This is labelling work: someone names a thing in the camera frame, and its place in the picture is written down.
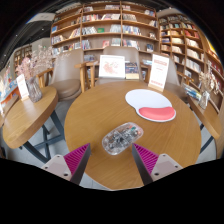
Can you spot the small white sign card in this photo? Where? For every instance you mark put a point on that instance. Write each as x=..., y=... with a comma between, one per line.
x=22, y=87

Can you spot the glass vase dried flowers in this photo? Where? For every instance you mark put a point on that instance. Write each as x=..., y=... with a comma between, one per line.
x=204, y=101

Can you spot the dark blue book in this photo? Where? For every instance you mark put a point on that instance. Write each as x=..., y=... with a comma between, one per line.
x=132, y=70

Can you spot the white framed flower picture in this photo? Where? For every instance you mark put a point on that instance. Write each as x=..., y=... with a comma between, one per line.
x=111, y=66

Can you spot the white red table sign stand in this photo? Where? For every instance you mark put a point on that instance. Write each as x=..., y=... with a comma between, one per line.
x=158, y=71

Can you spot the white mouse pad red rest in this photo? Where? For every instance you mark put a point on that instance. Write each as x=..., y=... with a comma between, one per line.
x=146, y=100

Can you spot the transparent computer mouse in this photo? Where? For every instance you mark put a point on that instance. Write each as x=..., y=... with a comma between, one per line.
x=121, y=138

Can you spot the beige wooden armchair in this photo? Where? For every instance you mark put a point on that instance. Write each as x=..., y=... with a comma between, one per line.
x=66, y=71
x=120, y=50
x=175, y=85

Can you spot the wide wooden bookshelf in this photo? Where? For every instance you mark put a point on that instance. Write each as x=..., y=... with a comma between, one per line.
x=103, y=28

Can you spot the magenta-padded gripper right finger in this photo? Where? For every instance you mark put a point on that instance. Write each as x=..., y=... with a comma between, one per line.
x=146, y=160

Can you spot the white ceiling panel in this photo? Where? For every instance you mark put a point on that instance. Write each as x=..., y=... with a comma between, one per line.
x=41, y=17

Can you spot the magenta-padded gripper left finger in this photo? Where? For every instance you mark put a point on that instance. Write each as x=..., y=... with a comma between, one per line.
x=76, y=160

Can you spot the curved wooden bookshelf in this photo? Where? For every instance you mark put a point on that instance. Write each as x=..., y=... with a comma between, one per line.
x=190, y=50

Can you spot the stack of blue books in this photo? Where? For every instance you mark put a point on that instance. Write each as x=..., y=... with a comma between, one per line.
x=192, y=92

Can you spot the narrow wooden bookshelf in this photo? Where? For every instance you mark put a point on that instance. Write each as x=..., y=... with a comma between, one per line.
x=21, y=58

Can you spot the glass vase pink flowers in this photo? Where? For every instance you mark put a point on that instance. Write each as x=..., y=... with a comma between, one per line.
x=34, y=90

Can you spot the round wooden side table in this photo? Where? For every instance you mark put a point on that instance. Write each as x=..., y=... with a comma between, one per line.
x=208, y=116
x=26, y=116

